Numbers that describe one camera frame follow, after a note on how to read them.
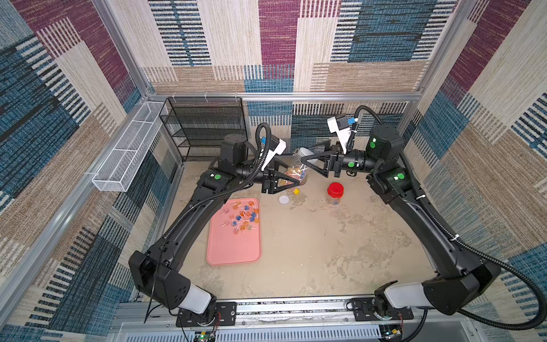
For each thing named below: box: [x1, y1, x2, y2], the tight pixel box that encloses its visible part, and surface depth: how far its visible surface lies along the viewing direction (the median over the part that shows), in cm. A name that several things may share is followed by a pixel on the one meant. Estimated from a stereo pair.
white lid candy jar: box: [283, 147, 315, 184], surface depth 60 cm
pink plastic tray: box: [205, 198, 263, 267], surface depth 94 cm
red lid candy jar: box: [326, 181, 345, 206], surface depth 98 cm
